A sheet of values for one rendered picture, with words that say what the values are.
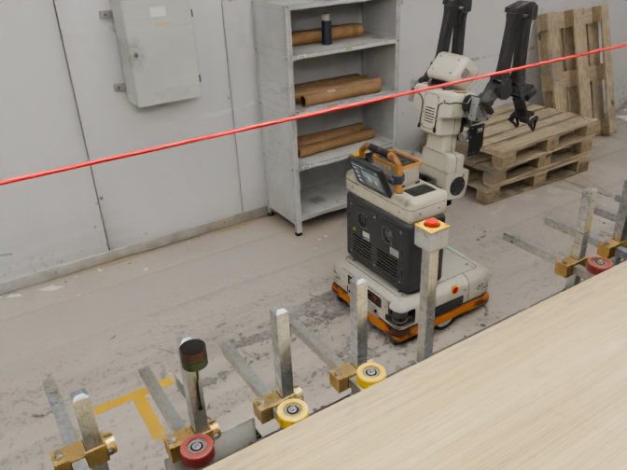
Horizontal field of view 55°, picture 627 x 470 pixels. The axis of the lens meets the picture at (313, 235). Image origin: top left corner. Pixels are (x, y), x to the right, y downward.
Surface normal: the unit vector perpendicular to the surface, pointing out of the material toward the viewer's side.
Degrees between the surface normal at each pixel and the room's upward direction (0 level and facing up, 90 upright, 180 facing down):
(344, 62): 90
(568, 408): 0
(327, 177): 90
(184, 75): 90
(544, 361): 0
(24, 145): 90
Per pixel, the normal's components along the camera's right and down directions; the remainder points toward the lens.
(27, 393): -0.04, -0.88
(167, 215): 0.54, 0.37
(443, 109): -0.84, 0.15
